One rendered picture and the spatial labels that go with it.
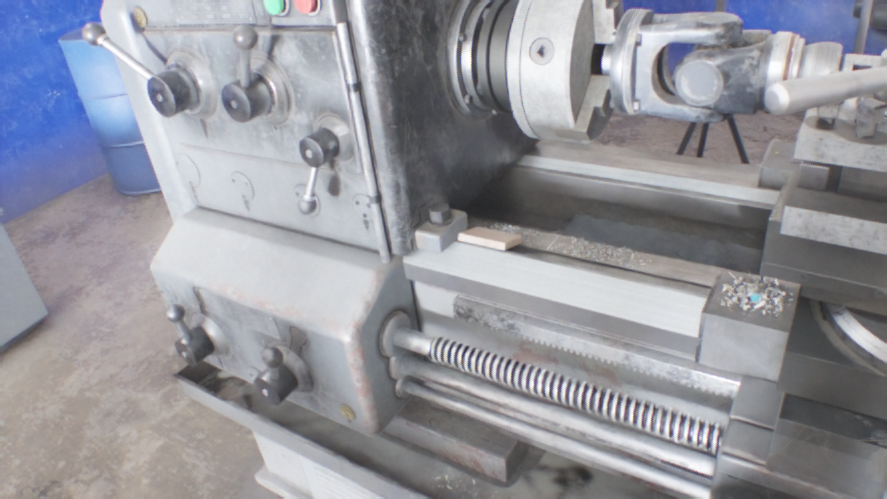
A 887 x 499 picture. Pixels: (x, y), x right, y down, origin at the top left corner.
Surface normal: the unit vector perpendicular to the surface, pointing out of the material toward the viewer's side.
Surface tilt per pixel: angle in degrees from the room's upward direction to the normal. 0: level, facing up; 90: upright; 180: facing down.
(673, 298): 36
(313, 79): 90
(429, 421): 0
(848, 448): 90
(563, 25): 55
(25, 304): 90
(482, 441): 0
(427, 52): 90
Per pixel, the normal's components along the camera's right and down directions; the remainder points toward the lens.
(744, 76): -0.22, 0.54
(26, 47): 0.84, 0.20
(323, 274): -0.37, -0.45
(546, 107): -0.48, 0.70
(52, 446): -0.11, -0.84
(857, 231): -0.56, 0.49
